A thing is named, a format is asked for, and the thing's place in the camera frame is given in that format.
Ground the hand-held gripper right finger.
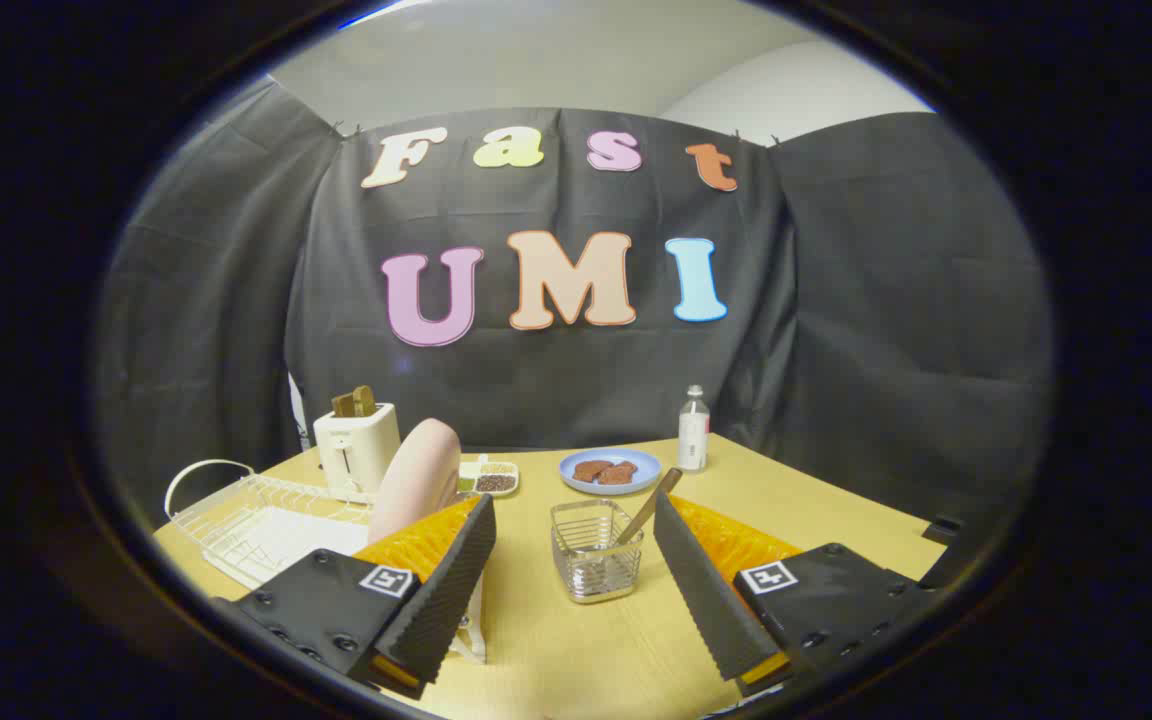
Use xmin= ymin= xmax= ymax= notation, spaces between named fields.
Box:
xmin=653 ymin=492 xmax=940 ymax=698

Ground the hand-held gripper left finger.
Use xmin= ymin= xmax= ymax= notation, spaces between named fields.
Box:
xmin=212 ymin=493 xmax=498 ymax=701

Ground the wooden spoon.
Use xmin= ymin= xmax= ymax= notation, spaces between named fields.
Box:
xmin=616 ymin=467 xmax=684 ymax=546

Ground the metal wire basket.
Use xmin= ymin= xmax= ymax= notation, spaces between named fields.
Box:
xmin=550 ymin=499 xmax=645 ymax=605

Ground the white wire dish rack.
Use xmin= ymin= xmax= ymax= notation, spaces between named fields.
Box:
xmin=164 ymin=459 xmax=489 ymax=665

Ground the white divided condiment dish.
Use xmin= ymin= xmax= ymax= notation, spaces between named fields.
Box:
xmin=457 ymin=460 xmax=521 ymax=498

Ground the blue plate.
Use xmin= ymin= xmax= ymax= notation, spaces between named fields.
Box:
xmin=559 ymin=447 xmax=663 ymax=496

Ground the clear plastic bottle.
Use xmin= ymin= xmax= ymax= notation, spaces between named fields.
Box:
xmin=677 ymin=385 xmax=711 ymax=472

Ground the white toaster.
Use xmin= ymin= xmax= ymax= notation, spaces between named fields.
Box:
xmin=313 ymin=402 xmax=403 ymax=504

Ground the black backdrop cloth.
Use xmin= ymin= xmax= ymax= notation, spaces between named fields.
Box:
xmin=94 ymin=78 xmax=1055 ymax=531

